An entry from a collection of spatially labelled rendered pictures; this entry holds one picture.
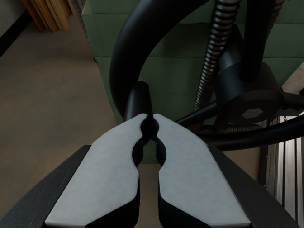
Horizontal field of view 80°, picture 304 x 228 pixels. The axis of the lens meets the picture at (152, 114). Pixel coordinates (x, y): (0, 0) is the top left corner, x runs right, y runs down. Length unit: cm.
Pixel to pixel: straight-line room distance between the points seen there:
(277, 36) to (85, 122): 102
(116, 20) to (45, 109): 106
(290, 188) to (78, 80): 132
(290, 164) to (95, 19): 87
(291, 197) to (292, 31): 64
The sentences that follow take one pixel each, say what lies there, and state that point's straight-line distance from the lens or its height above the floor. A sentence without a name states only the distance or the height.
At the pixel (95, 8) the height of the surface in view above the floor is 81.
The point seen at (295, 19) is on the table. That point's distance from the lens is 29.
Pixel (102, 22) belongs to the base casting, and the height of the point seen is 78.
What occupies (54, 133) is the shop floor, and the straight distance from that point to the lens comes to 122.
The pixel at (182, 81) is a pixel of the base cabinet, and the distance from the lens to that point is 45.
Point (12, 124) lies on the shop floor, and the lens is 139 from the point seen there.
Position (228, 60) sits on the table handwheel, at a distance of 23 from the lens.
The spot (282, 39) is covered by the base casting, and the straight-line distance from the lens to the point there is 44.
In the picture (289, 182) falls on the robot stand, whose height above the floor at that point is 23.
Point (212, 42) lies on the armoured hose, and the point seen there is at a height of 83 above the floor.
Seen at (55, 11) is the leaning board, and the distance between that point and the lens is 185.
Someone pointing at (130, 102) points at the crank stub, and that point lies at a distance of 15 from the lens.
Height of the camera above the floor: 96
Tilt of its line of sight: 57 degrees down
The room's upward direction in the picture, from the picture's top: straight up
